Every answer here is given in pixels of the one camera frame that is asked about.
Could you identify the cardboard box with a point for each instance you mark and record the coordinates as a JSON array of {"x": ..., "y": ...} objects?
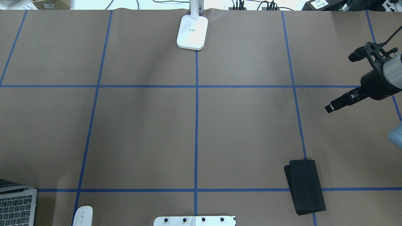
[{"x": 52, "y": 4}]

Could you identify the grey laptop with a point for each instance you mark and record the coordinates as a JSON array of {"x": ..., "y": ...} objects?
[{"x": 18, "y": 204}]

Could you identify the black mouse pad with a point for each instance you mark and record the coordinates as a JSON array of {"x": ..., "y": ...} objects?
[{"x": 305, "y": 188}]

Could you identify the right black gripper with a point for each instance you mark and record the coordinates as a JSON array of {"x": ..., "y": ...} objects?
[{"x": 373, "y": 84}]

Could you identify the white computer mouse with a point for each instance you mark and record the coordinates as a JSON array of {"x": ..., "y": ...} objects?
[{"x": 83, "y": 216}]

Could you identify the white desk lamp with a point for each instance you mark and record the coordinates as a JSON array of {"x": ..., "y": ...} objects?
[{"x": 193, "y": 27}]

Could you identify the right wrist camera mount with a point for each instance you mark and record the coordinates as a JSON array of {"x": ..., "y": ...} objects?
[{"x": 375, "y": 54}]

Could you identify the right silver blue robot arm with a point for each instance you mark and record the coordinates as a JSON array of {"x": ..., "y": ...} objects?
[{"x": 392, "y": 73}]

